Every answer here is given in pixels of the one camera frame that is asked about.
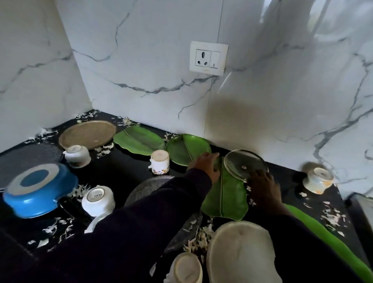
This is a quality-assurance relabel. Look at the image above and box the cream round plate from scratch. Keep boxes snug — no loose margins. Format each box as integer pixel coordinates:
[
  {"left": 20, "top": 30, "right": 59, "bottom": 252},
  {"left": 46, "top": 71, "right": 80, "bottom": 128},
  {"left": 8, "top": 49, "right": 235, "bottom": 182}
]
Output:
[{"left": 206, "top": 220, "right": 283, "bottom": 283}]

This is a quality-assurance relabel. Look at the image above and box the person's left forearm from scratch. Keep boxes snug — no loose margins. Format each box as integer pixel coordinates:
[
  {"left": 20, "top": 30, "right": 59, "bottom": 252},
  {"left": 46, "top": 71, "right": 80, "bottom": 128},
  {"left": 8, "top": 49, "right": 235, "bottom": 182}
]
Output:
[{"left": 0, "top": 168, "right": 213, "bottom": 283}]

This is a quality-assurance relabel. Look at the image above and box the person's left hand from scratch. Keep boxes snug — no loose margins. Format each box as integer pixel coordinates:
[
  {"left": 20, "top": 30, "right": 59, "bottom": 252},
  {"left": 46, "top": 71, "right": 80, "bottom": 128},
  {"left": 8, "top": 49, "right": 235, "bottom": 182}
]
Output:
[{"left": 186, "top": 152, "right": 221, "bottom": 184}]

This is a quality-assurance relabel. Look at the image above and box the tan speckled plate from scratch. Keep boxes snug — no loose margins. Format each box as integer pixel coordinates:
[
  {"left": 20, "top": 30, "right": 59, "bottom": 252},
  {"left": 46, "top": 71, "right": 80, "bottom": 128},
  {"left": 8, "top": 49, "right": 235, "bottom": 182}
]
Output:
[{"left": 58, "top": 120, "right": 117, "bottom": 150}]

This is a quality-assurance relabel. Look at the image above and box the blue saucepan with black handle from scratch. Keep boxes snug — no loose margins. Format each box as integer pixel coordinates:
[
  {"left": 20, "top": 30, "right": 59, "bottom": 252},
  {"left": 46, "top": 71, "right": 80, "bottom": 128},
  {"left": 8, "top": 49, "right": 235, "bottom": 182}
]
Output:
[{"left": 3, "top": 162, "right": 92, "bottom": 227}]

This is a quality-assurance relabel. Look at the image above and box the person's right hand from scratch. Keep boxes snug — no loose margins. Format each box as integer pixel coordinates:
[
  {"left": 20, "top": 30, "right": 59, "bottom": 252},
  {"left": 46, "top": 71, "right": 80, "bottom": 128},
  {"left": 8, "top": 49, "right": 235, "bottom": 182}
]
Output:
[{"left": 248, "top": 170, "right": 285, "bottom": 215}]

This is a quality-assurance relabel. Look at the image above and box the green leaf plate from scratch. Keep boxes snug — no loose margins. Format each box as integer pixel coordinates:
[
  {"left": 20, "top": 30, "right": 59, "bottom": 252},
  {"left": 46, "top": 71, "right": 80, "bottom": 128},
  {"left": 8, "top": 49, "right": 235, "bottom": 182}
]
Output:
[
  {"left": 284, "top": 203, "right": 373, "bottom": 283},
  {"left": 200, "top": 157, "right": 249, "bottom": 221},
  {"left": 113, "top": 125, "right": 166, "bottom": 156},
  {"left": 165, "top": 133, "right": 212, "bottom": 167}
]

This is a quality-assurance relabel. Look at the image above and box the glass lid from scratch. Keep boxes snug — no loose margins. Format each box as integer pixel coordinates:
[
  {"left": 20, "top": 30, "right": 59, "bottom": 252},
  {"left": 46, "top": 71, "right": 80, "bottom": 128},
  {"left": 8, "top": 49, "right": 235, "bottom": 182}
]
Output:
[{"left": 223, "top": 149, "right": 269, "bottom": 183}]

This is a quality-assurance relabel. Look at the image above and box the person's right forearm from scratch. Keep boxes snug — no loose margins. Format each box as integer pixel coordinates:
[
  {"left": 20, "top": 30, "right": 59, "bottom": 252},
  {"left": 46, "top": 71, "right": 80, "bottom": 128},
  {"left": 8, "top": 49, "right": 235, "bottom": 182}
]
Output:
[{"left": 256, "top": 204, "right": 365, "bottom": 283}]

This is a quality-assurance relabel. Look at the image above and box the grey speckled plate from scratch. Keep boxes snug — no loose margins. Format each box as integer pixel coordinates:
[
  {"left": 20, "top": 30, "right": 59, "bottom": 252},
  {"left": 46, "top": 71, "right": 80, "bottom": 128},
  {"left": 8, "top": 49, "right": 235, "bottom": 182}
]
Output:
[
  {"left": 0, "top": 143, "right": 64, "bottom": 192},
  {"left": 124, "top": 175, "right": 204, "bottom": 255}
]

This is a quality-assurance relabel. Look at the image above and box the white wall socket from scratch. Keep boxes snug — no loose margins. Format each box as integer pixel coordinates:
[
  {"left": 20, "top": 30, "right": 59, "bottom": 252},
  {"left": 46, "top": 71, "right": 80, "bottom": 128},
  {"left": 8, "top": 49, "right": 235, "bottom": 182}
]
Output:
[{"left": 189, "top": 40, "right": 229, "bottom": 77}]

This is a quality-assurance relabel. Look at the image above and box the silver dishwasher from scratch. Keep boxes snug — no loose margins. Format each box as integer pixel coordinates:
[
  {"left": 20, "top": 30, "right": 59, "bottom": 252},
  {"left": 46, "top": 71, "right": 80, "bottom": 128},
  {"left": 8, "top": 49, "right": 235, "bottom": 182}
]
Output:
[{"left": 345, "top": 192, "right": 373, "bottom": 263}]

